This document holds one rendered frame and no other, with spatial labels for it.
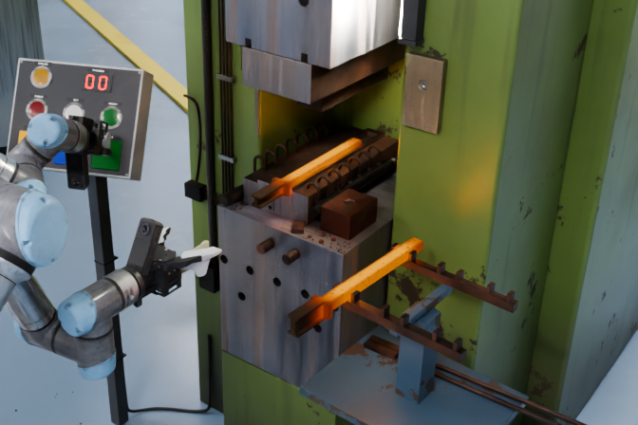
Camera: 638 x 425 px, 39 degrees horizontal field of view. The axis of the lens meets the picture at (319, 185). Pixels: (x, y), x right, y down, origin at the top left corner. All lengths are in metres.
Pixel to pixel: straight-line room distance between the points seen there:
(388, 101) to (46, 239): 1.25
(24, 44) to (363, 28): 2.68
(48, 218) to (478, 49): 0.94
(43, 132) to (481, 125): 0.94
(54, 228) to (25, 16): 2.98
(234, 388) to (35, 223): 1.18
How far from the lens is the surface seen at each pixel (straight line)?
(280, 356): 2.35
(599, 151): 2.39
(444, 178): 2.07
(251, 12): 2.07
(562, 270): 2.57
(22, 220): 1.49
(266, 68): 2.08
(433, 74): 1.97
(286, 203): 2.18
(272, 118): 2.38
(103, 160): 2.33
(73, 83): 2.39
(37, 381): 3.22
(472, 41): 1.93
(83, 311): 1.75
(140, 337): 3.35
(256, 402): 2.51
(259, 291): 2.28
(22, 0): 4.44
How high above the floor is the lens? 1.99
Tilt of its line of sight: 27 degrees down
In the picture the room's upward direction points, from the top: 2 degrees clockwise
